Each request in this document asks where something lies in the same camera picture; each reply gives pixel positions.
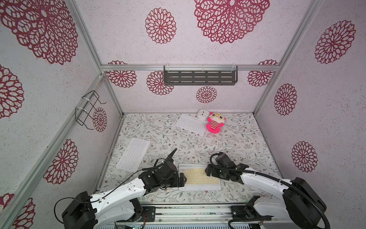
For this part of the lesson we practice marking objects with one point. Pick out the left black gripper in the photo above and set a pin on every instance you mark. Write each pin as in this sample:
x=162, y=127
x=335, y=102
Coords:
x=177, y=183

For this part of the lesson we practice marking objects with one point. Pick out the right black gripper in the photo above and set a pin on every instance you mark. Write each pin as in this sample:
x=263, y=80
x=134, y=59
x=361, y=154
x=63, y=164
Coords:
x=213, y=171

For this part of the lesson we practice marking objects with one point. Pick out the yellow keyboard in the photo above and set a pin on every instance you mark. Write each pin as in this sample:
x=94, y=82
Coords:
x=197, y=180

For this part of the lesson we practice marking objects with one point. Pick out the white keyboard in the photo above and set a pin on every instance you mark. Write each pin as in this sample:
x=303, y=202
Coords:
x=133, y=156
x=191, y=124

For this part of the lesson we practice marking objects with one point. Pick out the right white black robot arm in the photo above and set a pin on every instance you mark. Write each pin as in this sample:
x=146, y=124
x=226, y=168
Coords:
x=295, y=199

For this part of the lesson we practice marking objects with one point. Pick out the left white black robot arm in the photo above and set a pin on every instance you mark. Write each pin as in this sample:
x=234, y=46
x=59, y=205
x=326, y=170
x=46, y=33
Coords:
x=122, y=203

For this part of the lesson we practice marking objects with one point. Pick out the pink owl plush toy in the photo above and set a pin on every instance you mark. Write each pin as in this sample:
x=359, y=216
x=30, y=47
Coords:
x=215, y=122

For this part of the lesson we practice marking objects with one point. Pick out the white keyboard back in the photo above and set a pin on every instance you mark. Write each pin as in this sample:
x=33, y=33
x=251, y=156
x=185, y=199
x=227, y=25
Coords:
x=191, y=124

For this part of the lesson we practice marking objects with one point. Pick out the white round gadget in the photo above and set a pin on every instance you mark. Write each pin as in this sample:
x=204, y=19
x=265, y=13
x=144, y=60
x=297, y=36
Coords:
x=203, y=114

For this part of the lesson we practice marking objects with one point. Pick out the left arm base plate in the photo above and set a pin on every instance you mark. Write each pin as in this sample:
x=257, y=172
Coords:
x=147, y=214

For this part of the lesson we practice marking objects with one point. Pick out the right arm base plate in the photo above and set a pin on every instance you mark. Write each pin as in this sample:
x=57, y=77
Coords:
x=246, y=213

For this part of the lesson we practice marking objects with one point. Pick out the grey wall shelf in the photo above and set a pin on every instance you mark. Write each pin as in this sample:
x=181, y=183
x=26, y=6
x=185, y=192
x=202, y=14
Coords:
x=199, y=78

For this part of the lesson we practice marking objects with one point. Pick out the black wire wall rack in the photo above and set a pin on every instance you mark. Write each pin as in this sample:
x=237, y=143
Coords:
x=91, y=115

